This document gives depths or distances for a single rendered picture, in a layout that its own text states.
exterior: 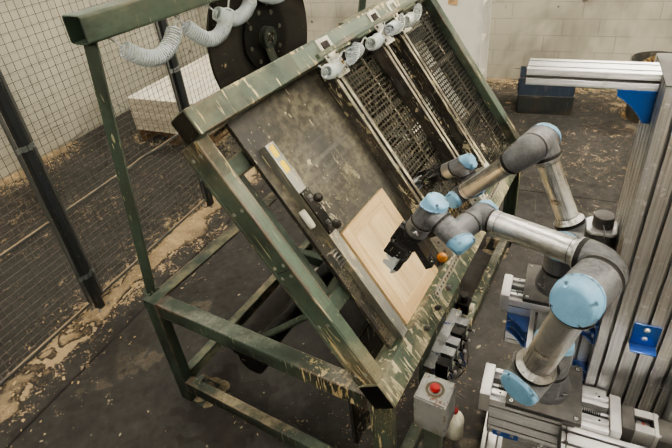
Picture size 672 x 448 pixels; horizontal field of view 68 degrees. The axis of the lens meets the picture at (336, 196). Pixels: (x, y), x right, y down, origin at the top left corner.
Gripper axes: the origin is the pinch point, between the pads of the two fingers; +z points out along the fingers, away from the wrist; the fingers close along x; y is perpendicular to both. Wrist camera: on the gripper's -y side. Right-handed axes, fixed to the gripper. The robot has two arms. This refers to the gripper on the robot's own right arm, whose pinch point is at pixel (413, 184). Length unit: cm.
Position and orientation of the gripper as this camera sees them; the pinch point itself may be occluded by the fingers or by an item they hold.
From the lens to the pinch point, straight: 248.6
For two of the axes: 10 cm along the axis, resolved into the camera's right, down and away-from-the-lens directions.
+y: -5.0, 5.0, -7.0
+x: 5.7, 8.0, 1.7
